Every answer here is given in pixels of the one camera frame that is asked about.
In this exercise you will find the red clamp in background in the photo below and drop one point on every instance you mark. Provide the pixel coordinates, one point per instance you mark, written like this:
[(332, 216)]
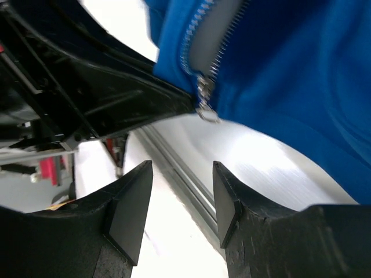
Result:
[(49, 169)]

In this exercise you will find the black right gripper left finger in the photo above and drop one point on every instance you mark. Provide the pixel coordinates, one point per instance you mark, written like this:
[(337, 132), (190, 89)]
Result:
[(99, 235)]

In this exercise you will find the aluminium front rail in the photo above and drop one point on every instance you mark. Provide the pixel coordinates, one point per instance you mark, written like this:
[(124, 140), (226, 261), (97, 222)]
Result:
[(182, 180)]

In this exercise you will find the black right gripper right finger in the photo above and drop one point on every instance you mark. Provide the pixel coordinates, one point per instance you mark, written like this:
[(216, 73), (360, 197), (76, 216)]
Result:
[(262, 238)]

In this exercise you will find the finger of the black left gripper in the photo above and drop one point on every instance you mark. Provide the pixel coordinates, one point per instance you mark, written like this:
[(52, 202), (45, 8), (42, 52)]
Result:
[(128, 96)]

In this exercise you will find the silver zipper pull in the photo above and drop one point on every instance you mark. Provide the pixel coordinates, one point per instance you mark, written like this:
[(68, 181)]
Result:
[(205, 88)]

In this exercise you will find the blue zip-up fleece jacket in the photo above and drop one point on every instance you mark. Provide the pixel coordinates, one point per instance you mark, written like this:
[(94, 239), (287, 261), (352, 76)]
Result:
[(298, 71)]

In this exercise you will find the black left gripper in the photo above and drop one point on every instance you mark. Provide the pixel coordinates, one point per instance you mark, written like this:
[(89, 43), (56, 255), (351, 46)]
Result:
[(23, 101)]

